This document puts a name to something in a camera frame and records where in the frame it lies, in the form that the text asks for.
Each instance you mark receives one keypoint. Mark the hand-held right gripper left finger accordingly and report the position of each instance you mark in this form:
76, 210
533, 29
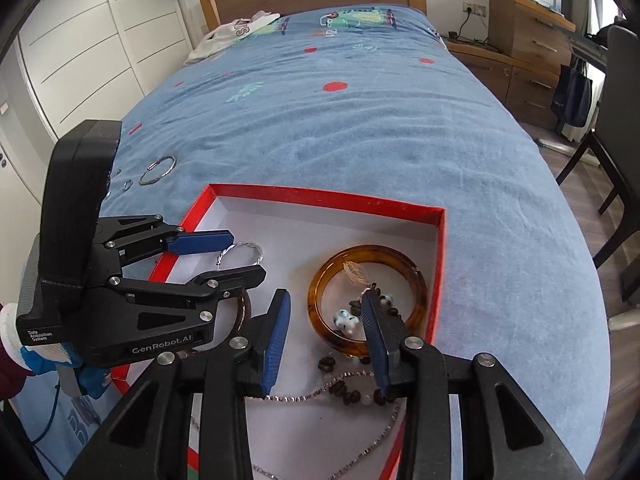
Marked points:
277, 340

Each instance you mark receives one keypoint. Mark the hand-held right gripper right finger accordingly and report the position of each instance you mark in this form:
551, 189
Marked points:
374, 345

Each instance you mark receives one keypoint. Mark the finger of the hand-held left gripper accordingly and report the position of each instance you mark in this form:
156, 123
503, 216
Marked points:
230, 280
205, 242

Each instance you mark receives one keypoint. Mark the dark mottled bangle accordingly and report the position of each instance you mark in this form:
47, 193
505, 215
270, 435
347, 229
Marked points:
246, 310

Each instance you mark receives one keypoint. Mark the red jewelry box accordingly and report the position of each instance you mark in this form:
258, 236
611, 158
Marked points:
300, 230

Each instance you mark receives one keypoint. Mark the amber bangle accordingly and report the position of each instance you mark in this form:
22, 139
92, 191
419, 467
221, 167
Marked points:
370, 254

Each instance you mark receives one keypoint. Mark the person's left forearm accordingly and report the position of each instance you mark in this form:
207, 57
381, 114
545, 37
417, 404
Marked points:
10, 372

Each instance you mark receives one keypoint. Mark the person's left hand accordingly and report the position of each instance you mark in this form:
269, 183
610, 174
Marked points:
42, 360

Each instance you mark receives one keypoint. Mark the white door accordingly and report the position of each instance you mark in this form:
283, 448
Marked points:
15, 180

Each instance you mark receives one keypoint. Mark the thin silver bangle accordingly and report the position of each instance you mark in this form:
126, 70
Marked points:
141, 178

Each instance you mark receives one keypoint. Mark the white wardrobe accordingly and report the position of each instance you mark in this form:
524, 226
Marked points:
100, 35

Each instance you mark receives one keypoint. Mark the white garment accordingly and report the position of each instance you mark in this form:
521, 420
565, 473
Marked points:
220, 40

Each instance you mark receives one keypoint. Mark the low wooden nightstand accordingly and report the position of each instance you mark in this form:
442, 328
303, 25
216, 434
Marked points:
525, 90

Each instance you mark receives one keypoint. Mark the dark hanging bag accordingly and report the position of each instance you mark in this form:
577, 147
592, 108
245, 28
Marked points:
575, 95

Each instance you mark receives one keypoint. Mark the dark chair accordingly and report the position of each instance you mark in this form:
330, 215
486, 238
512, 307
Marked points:
622, 110

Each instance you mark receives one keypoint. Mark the grey desk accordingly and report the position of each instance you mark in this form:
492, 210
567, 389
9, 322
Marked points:
590, 50

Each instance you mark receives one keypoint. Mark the wall socket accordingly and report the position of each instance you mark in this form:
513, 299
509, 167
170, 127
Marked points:
474, 8

